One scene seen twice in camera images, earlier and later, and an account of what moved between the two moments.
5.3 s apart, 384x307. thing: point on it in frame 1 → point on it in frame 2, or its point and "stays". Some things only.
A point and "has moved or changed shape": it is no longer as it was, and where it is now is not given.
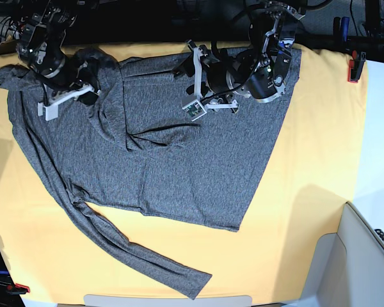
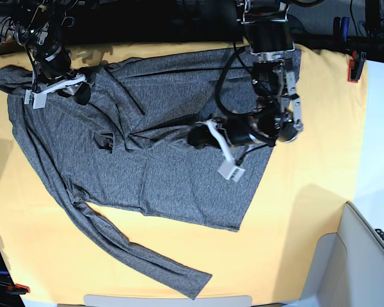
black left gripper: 91,60 → 55,62
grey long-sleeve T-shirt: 131,146 has moved or changed shape
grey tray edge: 136,300 stays
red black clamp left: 17,289 stays
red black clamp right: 356,66 stays
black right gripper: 225,77 → 262,125
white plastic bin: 351,268 stays
